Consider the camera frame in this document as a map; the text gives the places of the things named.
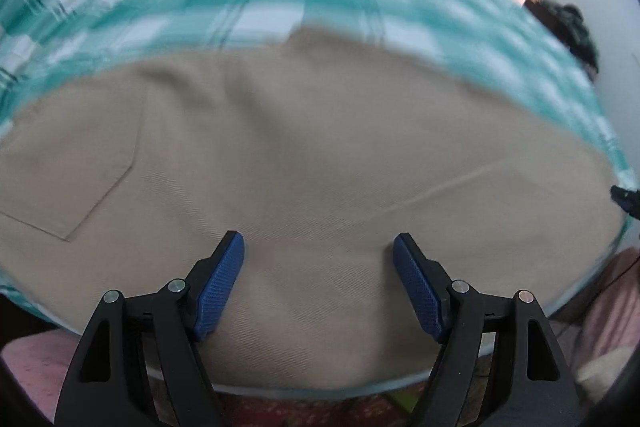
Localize beige khaki pants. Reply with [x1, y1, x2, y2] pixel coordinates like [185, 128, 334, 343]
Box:
[1, 28, 623, 392]

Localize pink fleece clothing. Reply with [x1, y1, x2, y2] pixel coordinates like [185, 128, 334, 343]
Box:
[1, 247, 639, 419]

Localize dark clothes pile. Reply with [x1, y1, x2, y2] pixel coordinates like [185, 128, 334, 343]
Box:
[524, 0, 600, 77]

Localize teal plaid bed cover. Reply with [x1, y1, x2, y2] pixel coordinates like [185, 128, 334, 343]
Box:
[1, 0, 639, 188]

